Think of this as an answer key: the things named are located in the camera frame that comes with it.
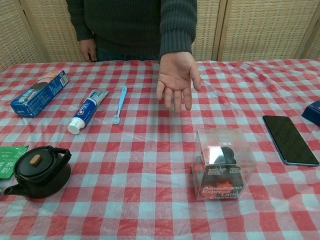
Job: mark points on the person's right hand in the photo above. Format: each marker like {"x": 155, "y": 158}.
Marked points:
{"x": 87, "y": 51}

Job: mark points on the person's open left hand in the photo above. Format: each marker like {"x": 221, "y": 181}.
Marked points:
{"x": 176, "y": 75}

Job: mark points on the person's right sweater forearm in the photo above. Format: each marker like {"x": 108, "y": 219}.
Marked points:
{"x": 80, "y": 20}

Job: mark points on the person's left sweater forearm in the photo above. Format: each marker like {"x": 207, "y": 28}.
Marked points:
{"x": 175, "y": 22}

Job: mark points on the clear plastic coffee box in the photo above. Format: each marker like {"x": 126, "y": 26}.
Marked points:
{"x": 222, "y": 162}

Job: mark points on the dark blue box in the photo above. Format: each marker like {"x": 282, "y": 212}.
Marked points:
{"x": 312, "y": 112}

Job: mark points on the person's dark sweater torso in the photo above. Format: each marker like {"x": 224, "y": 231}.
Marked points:
{"x": 127, "y": 27}

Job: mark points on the white blue toothpaste tube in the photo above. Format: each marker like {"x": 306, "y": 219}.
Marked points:
{"x": 86, "y": 110}

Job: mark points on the light blue toothbrush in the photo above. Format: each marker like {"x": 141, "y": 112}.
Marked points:
{"x": 119, "y": 105}

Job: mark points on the blue toothpaste carton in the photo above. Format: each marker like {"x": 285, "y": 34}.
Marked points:
{"x": 40, "y": 93}

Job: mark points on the woven rattan folding screen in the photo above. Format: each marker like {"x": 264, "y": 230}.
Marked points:
{"x": 257, "y": 27}

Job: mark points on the red white checkered tablecloth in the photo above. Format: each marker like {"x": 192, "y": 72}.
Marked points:
{"x": 140, "y": 175}

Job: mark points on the black cast iron teapot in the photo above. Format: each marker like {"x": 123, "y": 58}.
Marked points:
{"x": 40, "y": 172}

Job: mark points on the black smartphone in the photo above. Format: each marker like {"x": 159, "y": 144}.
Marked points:
{"x": 290, "y": 140}

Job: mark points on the green tea packet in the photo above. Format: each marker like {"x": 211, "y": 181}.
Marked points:
{"x": 8, "y": 160}

